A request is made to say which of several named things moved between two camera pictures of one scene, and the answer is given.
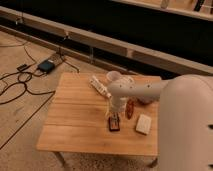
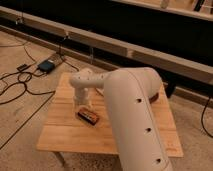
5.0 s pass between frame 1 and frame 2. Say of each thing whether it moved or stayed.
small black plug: stayed
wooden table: stayed
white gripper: moved
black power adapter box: stayed
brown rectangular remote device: moved
